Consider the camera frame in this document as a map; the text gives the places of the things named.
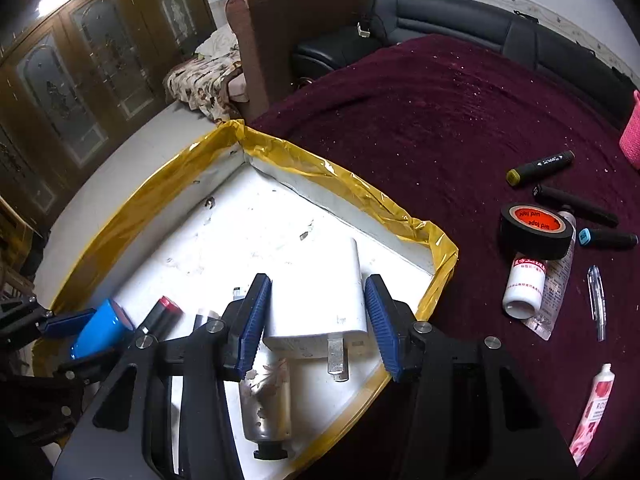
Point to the clear plastic tube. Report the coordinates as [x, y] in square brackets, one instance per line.
[557, 280]

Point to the printed blanket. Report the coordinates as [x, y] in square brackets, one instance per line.
[200, 82]

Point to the small silver black tube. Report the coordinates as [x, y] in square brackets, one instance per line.
[207, 316]

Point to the silver tube with black cap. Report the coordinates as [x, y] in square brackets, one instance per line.
[265, 405]

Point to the small white item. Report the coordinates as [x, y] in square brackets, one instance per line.
[364, 30]

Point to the clear pen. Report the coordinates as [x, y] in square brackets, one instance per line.
[596, 300]

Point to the pink floral tube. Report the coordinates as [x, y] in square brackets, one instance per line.
[592, 410]

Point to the white bottle with red label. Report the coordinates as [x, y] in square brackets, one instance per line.
[525, 285]

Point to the blue-capped black marker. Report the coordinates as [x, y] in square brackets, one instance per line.
[607, 238]

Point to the white tray with yellow tape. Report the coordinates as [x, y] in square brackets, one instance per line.
[225, 220]

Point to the white charger plug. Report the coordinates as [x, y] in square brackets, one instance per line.
[320, 300]

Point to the white cloth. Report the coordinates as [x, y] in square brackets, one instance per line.
[217, 42]

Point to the wooden glass-door cabinet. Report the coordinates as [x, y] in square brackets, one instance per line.
[75, 60]

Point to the blue cylinder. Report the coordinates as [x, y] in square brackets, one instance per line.
[100, 327]

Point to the brown armchair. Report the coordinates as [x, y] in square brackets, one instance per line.
[300, 15]

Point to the yellow-capped black marker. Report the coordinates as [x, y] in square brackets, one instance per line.
[540, 165]

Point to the maroon tablecloth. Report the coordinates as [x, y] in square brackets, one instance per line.
[425, 125]

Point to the black tape roll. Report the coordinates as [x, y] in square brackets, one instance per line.
[537, 235]

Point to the black leather sofa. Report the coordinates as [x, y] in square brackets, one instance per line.
[450, 15]

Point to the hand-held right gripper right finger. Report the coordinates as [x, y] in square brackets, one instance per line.
[385, 330]

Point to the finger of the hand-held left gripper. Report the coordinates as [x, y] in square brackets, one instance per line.
[85, 362]
[65, 321]

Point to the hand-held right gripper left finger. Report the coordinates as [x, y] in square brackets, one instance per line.
[252, 320]

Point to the pink basket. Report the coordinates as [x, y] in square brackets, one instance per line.
[631, 130]

